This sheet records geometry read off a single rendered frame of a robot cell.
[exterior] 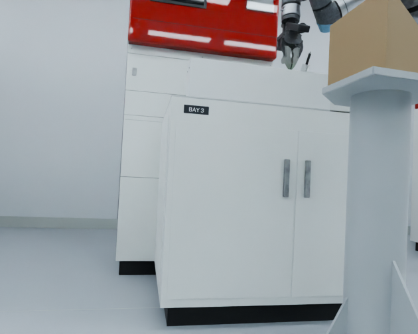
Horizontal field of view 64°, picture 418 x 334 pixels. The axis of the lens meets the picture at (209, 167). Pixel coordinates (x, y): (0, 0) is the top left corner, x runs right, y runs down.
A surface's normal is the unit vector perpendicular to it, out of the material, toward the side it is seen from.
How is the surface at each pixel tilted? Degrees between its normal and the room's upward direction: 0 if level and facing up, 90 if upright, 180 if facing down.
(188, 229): 90
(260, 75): 90
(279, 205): 90
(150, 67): 90
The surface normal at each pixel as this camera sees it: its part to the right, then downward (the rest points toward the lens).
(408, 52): 0.24, -0.02
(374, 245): -0.46, -0.05
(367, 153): -0.67, -0.06
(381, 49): -0.97, -0.06
